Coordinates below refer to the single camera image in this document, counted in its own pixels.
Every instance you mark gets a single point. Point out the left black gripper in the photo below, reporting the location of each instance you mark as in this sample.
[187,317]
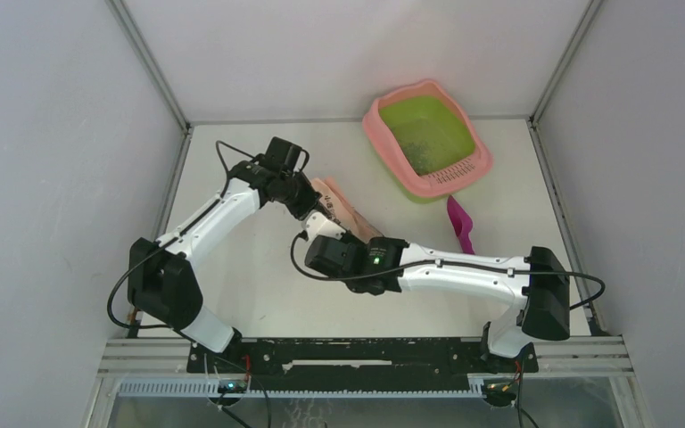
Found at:
[310,200]

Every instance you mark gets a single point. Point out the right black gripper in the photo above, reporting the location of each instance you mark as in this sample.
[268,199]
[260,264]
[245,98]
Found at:
[346,238]

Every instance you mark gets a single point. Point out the cat litter bag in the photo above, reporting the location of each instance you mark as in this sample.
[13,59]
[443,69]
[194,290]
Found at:
[342,211]

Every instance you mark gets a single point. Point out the magenta plastic scoop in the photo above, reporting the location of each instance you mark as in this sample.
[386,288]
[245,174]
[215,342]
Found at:
[462,225]

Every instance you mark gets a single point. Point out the pink green litter box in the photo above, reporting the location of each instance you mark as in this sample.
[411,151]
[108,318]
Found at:
[425,111]

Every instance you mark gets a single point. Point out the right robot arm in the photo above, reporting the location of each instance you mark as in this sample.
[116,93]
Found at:
[534,288]

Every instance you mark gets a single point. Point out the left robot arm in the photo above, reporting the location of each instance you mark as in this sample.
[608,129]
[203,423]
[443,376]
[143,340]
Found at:
[161,279]

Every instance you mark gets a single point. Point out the green litter granules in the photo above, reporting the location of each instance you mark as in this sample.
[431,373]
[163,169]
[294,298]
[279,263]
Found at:
[425,157]

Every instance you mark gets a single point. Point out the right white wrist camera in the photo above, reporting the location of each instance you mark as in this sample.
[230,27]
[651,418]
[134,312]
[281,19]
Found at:
[318,224]

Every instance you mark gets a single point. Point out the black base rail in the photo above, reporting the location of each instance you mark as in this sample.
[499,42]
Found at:
[358,365]

